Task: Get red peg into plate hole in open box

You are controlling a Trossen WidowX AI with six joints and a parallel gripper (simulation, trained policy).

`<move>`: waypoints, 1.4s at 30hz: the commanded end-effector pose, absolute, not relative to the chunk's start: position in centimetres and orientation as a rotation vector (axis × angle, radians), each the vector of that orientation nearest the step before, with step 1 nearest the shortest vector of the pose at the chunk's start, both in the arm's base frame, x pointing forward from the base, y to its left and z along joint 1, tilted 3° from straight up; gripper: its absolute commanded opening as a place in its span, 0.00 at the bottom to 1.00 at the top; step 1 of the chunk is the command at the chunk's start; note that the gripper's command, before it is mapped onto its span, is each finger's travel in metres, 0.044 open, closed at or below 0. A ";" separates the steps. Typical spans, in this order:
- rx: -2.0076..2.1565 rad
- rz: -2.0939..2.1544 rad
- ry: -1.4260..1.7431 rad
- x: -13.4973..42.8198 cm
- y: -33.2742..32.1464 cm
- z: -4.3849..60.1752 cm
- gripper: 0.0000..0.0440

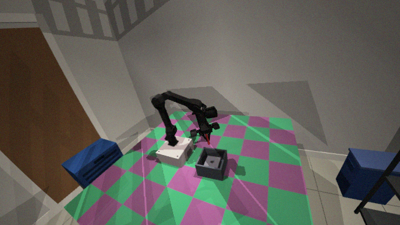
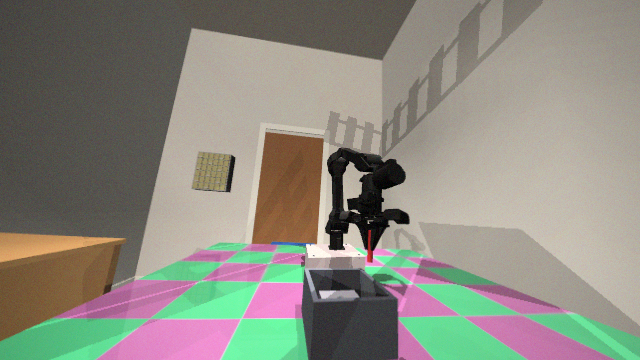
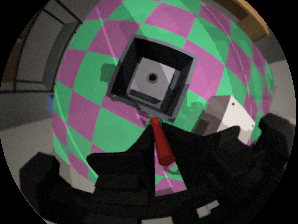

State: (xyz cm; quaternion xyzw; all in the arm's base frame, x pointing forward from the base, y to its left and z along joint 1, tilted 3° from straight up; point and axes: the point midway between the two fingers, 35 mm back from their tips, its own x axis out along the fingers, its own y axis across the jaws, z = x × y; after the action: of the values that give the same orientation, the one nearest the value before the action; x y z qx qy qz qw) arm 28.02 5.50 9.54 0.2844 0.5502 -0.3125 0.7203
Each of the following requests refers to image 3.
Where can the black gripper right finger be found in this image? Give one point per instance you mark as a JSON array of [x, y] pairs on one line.
[[191, 150]]

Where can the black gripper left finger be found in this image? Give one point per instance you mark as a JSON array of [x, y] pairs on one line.
[[137, 160]]

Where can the red peg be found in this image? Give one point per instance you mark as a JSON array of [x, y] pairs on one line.
[[164, 152]]

